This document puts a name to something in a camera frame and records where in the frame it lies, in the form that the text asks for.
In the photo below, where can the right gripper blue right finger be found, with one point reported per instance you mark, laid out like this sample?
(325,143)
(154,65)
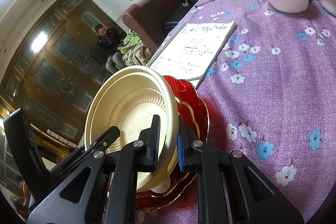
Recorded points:
(188,159)

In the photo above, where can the beige plastic bowl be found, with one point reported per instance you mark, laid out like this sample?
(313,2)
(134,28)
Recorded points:
(129,99)

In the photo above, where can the large red plate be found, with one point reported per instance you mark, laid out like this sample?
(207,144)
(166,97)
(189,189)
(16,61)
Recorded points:
(195,116)

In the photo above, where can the purple floral tablecloth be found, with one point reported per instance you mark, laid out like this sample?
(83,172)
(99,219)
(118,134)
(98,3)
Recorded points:
(271,94)

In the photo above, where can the black pen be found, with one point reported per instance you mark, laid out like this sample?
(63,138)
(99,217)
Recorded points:
(204,3)

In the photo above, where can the brown armchair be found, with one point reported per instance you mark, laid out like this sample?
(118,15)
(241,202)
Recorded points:
(146,18)

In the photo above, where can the red plate with gold rim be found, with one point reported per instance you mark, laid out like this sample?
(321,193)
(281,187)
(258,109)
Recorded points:
(179,179)

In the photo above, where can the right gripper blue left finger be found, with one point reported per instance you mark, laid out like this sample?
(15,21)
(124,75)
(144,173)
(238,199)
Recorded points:
(150,138)

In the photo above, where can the open notebook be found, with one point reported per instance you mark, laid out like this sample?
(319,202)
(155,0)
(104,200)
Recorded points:
(191,51)

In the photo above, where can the dark wooden doors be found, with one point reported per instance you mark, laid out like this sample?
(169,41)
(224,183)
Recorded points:
(59,67)

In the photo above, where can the seated man in black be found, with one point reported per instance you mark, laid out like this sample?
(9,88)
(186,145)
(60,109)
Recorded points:
(111,41)

